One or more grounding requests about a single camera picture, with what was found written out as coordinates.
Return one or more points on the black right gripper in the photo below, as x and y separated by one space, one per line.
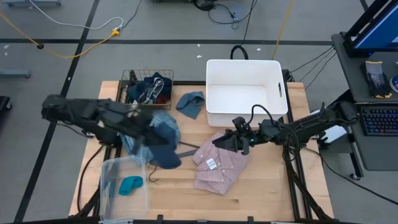
245 137

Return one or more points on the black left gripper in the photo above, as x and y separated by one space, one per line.
138 121

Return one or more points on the navy long sock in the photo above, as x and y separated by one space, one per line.
168 155

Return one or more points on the light blue striped shirt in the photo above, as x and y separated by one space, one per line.
133 149

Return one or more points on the white paper tag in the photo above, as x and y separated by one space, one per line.
211 164

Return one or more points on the pink button shirt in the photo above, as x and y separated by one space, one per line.
217 180

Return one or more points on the steel blue cloth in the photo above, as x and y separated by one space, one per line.
189 104

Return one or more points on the teal short sock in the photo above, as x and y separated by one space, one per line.
130 185

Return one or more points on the navy garment with patterned waistband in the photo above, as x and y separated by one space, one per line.
164 84

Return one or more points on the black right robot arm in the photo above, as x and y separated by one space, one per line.
311 123

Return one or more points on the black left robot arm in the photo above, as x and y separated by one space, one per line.
81 112

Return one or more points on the dark grey clothes hanger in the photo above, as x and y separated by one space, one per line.
188 153

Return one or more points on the red cloth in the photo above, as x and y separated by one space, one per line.
162 100

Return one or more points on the white plastic bin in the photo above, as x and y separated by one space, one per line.
230 99

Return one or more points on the clear plastic container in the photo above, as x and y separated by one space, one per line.
136 211

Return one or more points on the black table edge clamp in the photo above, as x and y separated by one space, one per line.
250 219
160 218

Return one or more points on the white flat object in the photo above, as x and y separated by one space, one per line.
335 137

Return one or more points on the grey side desk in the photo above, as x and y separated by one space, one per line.
351 77

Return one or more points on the small black floor puck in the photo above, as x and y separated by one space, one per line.
39 46

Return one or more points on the black backlit keyboard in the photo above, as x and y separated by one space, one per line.
381 121

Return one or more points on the black caster base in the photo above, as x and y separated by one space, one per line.
4 104

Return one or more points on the grey furniture foot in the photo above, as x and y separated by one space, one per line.
14 73

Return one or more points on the grey black work glove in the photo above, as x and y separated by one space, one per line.
376 81

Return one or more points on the blue white round object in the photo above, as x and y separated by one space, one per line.
395 83

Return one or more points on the computer monitor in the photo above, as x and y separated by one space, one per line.
379 34

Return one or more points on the black monitor stand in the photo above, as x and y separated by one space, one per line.
367 17

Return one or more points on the black aluminium table frame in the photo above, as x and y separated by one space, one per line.
186 83

